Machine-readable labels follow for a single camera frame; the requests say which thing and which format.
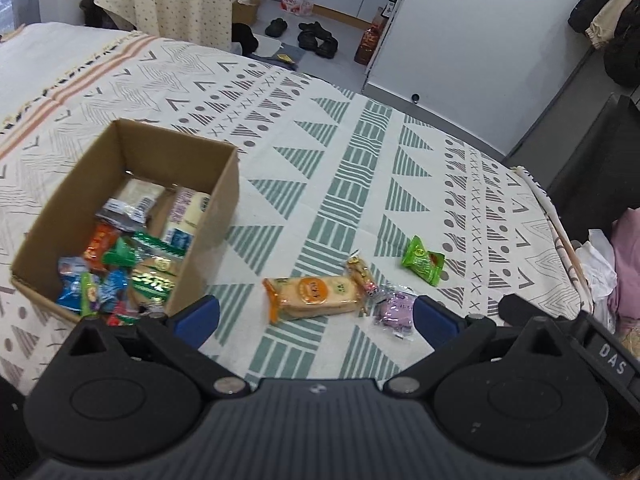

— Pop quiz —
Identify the black jacket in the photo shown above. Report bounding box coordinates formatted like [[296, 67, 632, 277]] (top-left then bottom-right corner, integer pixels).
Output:
[[567, 0, 640, 86]]

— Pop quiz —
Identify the large green snack packet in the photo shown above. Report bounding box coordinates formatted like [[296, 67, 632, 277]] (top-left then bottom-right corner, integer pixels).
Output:
[[127, 266, 178, 311]]

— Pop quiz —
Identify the purple bread roll packet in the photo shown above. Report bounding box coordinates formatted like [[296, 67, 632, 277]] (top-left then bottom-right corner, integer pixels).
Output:
[[161, 186, 212, 256]]

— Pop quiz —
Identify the red labelled bottle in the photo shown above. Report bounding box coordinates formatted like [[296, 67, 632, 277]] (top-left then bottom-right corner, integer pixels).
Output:
[[355, 15, 386, 65]]

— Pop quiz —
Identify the small cardboard carton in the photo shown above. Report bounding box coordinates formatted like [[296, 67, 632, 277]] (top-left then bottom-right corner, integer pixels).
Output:
[[231, 0, 262, 26]]

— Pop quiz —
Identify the purple round pastry packet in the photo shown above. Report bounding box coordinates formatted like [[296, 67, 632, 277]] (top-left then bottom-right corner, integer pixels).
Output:
[[367, 285, 418, 341]]

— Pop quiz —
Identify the white plastic bag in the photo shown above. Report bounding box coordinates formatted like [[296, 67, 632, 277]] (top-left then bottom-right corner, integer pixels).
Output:
[[575, 229, 618, 333]]

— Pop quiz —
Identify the small green candy packet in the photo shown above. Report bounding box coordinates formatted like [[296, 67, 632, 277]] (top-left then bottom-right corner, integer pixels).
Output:
[[102, 237, 138, 271]]

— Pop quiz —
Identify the small green snack packet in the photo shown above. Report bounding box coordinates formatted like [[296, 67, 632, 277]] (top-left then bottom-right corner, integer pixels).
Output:
[[401, 235, 446, 287]]

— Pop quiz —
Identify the green-edged cracker packet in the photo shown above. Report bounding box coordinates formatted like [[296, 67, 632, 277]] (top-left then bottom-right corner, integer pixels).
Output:
[[131, 232, 187, 281]]

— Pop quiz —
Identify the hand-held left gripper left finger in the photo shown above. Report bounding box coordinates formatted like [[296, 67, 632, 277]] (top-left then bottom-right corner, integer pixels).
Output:
[[55, 295, 251, 396]]

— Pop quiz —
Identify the small cartoon snack stick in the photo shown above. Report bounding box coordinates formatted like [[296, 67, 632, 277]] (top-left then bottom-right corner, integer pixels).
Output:
[[346, 254, 379, 318]]

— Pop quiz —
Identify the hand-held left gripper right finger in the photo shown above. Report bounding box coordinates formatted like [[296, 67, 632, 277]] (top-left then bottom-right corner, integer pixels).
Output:
[[382, 295, 581, 396]]

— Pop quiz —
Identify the small blue candy packet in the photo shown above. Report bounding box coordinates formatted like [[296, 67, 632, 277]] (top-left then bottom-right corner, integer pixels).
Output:
[[100, 270, 131, 306]]

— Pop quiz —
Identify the beige garment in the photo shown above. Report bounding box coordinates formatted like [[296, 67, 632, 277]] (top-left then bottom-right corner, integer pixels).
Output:
[[587, 0, 632, 51]]

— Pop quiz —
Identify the cardboard box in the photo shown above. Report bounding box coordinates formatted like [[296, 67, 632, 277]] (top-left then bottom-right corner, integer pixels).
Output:
[[10, 117, 241, 326]]

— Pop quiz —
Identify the pink cloth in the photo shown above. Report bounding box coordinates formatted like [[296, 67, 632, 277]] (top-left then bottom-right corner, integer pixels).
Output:
[[612, 207, 640, 336]]

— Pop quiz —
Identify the orange-red snack packet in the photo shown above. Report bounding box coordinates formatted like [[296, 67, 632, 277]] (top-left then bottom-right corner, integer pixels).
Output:
[[84, 223, 121, 266]]

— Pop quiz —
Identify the white cabinet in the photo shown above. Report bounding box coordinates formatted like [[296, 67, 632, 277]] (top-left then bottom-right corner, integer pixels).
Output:
[[360, 0, 621, 161]]

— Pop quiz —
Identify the white barcode snack packet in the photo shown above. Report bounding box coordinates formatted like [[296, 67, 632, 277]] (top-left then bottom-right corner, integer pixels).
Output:
[[95, 178, 166, 226]]

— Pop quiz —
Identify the orange biscuit packet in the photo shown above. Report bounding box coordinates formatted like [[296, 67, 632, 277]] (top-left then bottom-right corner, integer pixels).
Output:
[[262, 274, 362, 325]]

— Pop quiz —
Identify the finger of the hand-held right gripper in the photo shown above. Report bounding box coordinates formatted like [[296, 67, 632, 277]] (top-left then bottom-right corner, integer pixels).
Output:
[[498, 292, 581, 328]]

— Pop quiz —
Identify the black plastic bin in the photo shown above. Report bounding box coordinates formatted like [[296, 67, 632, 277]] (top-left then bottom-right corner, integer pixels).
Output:
[[545, 92, 640, 231]]

